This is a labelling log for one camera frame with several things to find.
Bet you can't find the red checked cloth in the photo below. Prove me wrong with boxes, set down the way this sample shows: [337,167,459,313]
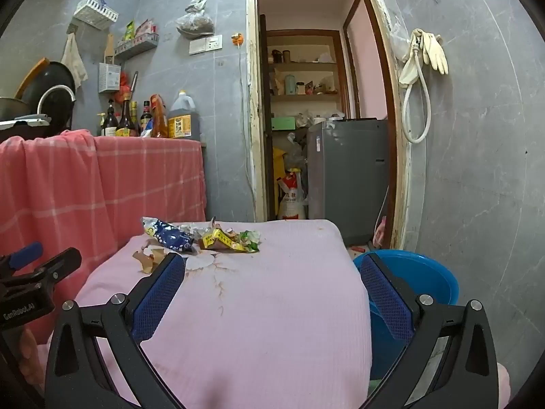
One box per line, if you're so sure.
[0,130,207,346]

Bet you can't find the white paper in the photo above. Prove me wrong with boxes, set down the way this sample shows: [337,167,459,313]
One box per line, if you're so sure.
[179,223,207,239]

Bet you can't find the blue plastic bucket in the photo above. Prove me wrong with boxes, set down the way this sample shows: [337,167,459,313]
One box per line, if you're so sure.
[353,249,461,381]

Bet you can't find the person's pink clothed knee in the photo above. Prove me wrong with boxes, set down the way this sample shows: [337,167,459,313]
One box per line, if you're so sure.
[497,362,510,409]

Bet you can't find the white plastic basket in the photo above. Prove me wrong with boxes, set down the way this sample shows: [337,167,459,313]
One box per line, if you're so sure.
[73,0,119,30]

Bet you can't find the yellow plastic container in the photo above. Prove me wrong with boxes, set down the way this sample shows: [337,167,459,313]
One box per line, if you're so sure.
[272,147,287,180]

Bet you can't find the dark soy sauce bottle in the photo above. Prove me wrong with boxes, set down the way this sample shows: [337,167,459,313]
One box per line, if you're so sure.
[102,99,120,137]

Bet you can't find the large cooking oil jug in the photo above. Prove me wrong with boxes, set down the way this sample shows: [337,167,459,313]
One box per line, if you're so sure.
[167,90,201,140]

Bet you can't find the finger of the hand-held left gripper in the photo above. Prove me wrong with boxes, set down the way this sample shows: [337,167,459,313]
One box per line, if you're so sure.
[0,247,82,296]
[0,242,44,273]

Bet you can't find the white red rice bag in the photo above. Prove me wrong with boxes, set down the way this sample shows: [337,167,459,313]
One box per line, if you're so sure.
[277,169,308,221]

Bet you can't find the wooden door frame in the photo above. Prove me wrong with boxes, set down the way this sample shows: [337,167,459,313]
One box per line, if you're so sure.
[246,0,411,250]

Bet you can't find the green white wrapper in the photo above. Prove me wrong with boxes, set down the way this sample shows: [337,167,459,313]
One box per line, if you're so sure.
[238,230,261,253]

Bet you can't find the yellow wrapper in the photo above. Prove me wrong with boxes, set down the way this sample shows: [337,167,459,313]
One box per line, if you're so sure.
[199,228,248,253]

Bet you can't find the brown paper scraps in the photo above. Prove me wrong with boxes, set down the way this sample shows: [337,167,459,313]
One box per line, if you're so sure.
[133,241,169,274]

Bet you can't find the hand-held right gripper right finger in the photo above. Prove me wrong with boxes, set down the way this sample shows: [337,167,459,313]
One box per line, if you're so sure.
[360,252,500,409]

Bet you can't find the black wok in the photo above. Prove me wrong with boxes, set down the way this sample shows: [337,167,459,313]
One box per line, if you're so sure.
[15,57,77,113]

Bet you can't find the person's left hand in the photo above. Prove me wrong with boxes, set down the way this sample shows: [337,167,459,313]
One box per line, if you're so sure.
[18,328,45,388]

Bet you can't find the cream rubber glove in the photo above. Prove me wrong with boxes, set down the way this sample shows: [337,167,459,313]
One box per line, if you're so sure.
[399,29,424,86]
[421,32,449,75]

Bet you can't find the white cable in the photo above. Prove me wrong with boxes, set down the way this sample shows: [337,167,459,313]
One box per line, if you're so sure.
[238,47,257,211]

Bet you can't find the grey washing machine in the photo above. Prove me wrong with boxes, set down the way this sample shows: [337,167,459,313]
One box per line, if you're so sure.
[307,119,390,243]

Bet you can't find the white hose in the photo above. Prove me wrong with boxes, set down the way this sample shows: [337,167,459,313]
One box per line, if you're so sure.
[402,66,432,144]

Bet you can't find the pink floral blanket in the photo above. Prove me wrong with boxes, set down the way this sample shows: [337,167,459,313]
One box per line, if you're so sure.
[38,219,373,409]

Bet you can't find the wooden shelf unit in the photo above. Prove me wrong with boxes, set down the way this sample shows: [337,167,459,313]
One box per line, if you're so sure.
[266,30,343,120]

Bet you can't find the blue snack wrapper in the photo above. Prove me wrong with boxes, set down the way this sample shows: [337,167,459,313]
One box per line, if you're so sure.
[141,216,197,253]

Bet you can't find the grey wall shelf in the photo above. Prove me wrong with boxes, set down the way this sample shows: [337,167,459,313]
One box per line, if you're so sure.
[114,33,159,61]

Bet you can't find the pink slipper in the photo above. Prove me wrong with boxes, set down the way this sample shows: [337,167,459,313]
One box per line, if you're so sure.
[372,216,388,248]

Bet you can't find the white wall switch socket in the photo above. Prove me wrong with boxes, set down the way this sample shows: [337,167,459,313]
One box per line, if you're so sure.
[189,34,223,55]

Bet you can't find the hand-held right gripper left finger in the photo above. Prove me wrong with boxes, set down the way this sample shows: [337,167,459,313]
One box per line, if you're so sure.
[45,252,188,409]

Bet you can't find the white hanging towel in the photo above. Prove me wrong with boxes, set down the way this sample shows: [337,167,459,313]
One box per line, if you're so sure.
[61,33,89,85]

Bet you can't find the hanging bag of dried goods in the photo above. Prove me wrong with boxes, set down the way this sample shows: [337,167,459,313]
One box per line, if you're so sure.
[176,0,215,37]

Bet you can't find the steel rimmed pot lid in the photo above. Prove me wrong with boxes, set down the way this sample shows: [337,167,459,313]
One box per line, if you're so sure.
[37,85,76,133]

